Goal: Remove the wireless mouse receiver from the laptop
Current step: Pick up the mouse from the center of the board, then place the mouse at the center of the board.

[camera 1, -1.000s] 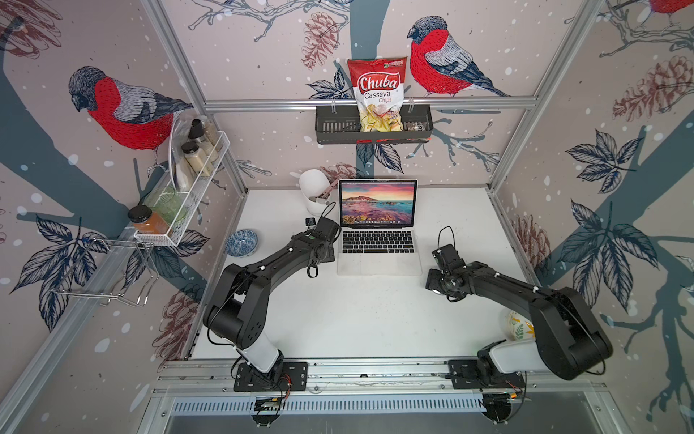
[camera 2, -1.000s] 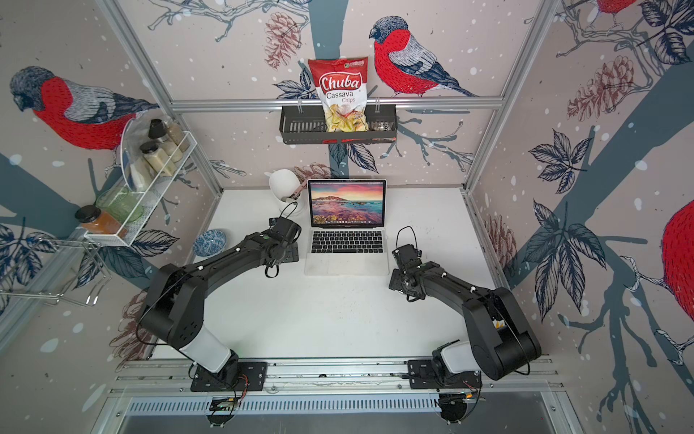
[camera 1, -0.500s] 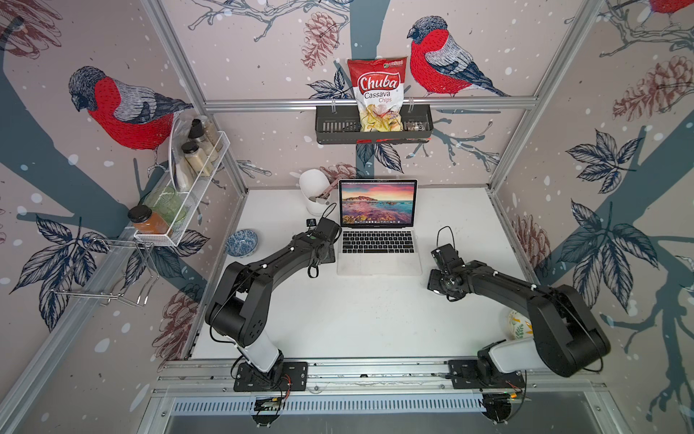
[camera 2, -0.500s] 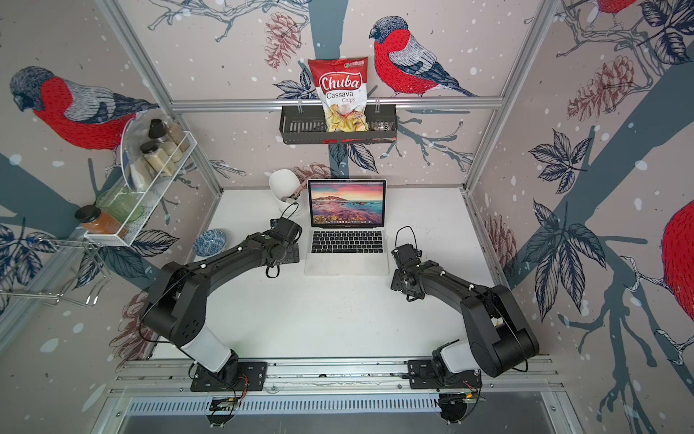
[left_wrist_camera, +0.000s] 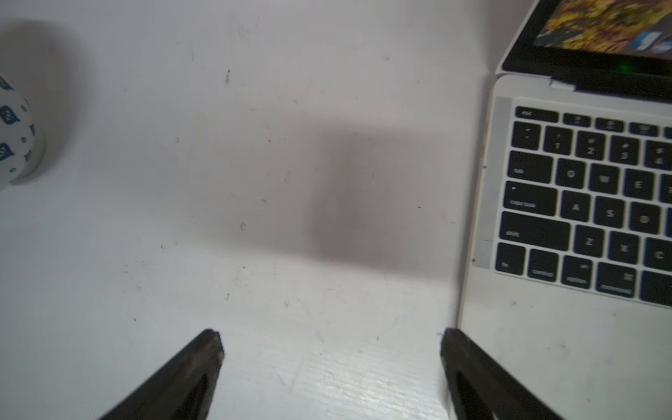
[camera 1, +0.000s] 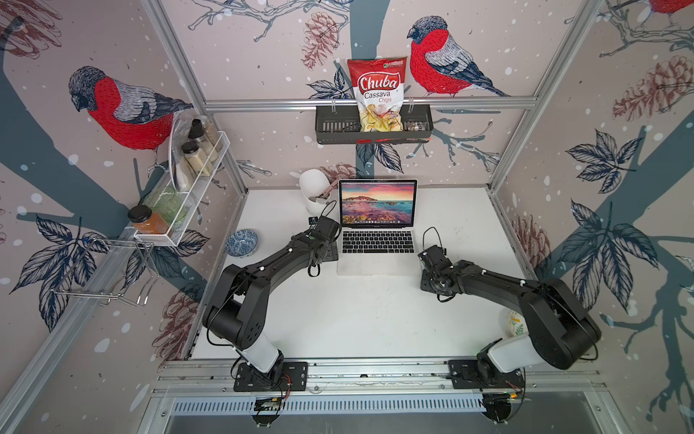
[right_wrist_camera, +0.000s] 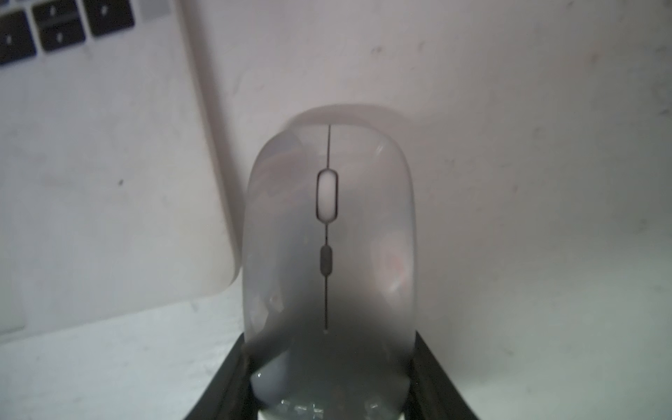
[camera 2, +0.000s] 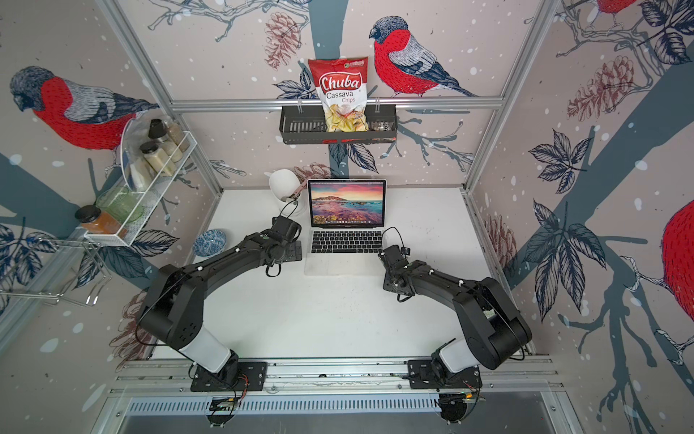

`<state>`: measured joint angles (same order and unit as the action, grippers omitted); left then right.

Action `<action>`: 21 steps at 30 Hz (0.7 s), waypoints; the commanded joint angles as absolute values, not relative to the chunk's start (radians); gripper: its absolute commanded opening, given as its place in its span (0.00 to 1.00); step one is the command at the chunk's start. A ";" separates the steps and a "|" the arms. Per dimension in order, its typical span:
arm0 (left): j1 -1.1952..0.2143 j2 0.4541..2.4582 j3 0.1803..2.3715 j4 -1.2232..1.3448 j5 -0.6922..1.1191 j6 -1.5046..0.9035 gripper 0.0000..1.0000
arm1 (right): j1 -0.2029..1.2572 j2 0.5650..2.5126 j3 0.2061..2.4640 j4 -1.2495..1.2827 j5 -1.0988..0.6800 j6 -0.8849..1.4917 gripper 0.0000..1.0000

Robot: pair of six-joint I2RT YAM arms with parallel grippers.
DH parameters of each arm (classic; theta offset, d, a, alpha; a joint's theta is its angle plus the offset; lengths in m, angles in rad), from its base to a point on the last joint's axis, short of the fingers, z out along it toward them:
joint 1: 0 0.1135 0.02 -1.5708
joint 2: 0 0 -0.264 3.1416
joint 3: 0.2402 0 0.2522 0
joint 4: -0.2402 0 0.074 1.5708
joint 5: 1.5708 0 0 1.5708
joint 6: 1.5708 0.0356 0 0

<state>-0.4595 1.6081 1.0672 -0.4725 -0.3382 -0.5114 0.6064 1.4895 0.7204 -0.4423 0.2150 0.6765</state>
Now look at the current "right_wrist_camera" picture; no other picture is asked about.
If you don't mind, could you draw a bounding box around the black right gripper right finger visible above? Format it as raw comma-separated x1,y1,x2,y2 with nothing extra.
402,332,479,420

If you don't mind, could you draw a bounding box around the silver laptop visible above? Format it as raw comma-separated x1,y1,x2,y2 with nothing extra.
1,1,238,343

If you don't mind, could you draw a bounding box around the white wireless mouse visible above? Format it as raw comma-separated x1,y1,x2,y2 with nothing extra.
241,106,417,419

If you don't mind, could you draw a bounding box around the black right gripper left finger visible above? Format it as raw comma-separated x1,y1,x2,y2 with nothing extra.
185,334,259,420

